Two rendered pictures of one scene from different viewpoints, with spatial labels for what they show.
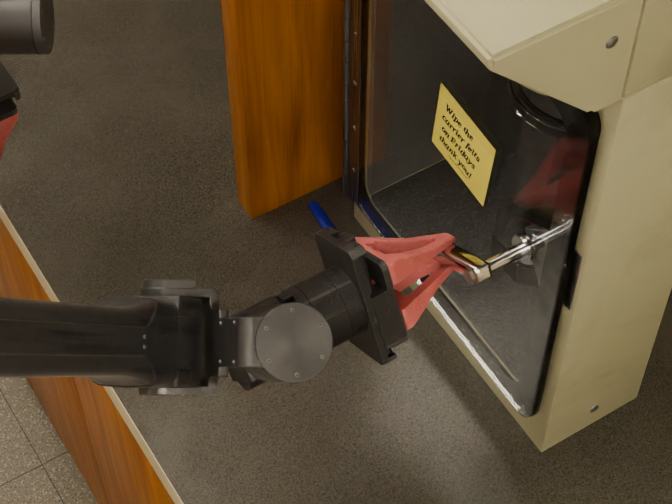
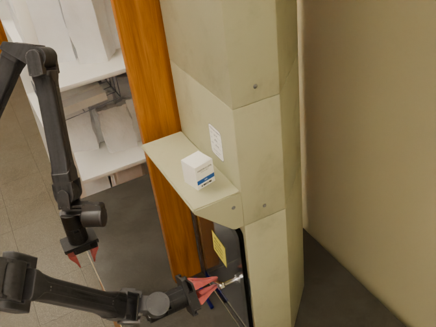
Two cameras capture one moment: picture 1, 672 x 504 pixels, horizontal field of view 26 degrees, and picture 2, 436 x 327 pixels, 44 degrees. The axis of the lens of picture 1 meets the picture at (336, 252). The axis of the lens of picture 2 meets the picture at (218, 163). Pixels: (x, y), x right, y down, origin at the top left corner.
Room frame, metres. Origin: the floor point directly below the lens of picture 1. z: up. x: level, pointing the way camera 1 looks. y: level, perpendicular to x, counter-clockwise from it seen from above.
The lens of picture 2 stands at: (-0.27, -0.28, 2.21)
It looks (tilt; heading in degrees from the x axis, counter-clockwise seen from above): 34 degrees down; 9
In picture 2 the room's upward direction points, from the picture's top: 8 degrees counter-clockwise
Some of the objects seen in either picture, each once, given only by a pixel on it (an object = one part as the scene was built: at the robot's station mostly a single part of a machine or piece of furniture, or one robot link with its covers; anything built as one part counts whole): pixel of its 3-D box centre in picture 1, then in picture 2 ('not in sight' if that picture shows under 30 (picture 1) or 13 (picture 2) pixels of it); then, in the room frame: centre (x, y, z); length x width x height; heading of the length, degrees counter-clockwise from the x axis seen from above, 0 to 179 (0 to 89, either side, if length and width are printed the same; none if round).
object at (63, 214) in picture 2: not in sight; (73, 218); (0.86, 0.33, 1.27); 0.07 x 0.06 x 0.07; 90
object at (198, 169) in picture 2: not in sight; (198, 170); (0.68, -0.09, 1.54); 0.05 x 0.05 x 0.06; 45
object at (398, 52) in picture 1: (450, 164); (219, 255); (0.77, -0.09, 1.19); 0.30 x 0.01 x 0.40; 31
